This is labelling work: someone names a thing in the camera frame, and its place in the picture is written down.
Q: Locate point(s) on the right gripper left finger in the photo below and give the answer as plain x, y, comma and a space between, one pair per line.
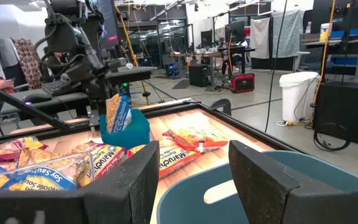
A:
120, 193

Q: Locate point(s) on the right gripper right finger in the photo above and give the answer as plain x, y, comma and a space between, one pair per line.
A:
266, 193

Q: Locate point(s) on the orange Maruchan ramen pack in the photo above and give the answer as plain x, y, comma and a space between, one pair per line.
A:
191, 140

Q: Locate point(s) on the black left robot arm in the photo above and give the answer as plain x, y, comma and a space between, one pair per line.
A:
89, 65

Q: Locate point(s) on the clear plastic container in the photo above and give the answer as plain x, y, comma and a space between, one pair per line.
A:
87, 168

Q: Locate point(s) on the brown patterned cloth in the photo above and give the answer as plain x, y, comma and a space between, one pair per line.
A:
28, 65

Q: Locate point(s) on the black computer monitor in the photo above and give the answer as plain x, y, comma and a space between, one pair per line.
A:
109, 25

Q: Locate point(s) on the black keyboard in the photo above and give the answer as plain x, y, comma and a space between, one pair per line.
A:
57, 87

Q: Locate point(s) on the bright teal plastic bin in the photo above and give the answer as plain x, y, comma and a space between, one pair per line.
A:
129, 137

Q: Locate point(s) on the black computer mouse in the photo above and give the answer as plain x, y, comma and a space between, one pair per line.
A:
37, 98

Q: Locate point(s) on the dull blue-grey plastic bin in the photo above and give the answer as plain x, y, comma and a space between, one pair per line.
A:
191, 199

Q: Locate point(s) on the yellow power strip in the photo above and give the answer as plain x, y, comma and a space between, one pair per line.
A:
295, 123

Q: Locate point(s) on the white trash can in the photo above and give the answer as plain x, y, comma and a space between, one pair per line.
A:
297, 96

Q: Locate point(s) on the red toolbox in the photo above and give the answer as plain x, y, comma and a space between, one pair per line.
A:
242, 83

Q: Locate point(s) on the black cabinet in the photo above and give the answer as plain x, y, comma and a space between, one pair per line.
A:
346, 112

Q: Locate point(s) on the black computer tower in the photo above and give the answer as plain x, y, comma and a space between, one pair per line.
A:
199, 76

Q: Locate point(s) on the white hanging sheet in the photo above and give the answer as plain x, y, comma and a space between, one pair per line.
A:
259, 37

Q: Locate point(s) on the grey-green hanging sheet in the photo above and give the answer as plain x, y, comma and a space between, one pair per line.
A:
289, 34

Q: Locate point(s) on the blue workbench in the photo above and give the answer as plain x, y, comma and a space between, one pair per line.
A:
353, 46

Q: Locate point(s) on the black aluminium table frame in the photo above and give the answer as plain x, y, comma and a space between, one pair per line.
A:
244, 126

